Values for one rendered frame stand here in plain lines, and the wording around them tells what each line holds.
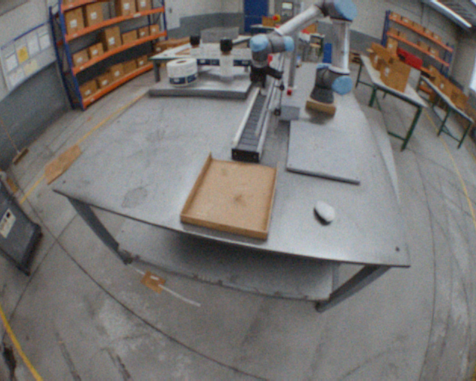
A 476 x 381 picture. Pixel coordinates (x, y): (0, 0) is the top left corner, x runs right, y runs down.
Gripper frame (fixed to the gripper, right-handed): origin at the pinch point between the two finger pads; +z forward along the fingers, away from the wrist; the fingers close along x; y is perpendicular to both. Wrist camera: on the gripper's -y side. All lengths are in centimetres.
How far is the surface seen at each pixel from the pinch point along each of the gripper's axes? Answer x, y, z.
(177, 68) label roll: -12, 56, -2
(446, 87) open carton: -274, -375, 152
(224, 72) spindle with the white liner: -18.0, 28.5, 9.1
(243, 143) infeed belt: 43.1, 2.0, -18.5
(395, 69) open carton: -122, -137, 59
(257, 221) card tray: 72, -9, -30
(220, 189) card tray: 63, 5, -25
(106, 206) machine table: 79, 44, -33
